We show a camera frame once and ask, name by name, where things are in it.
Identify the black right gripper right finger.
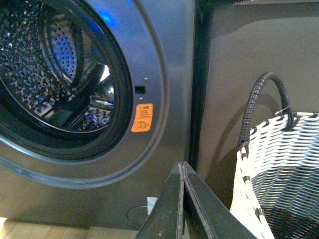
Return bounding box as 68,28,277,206
182,162,255,239

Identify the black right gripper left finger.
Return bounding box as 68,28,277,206
136,162,184,239

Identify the grey front-load washing machine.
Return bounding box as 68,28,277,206
0,0,195,230

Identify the white tape patch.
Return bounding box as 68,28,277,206
147,197,158,216

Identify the white woven laundry basket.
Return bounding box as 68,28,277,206
230,113,319,239

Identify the orange warning sticker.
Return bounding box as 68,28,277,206
131,103,154,132

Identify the dark grey side cabinet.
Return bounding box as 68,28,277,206
196,0,319,206

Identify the black wrapped basket handle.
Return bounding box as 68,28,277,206
238,72,297,153

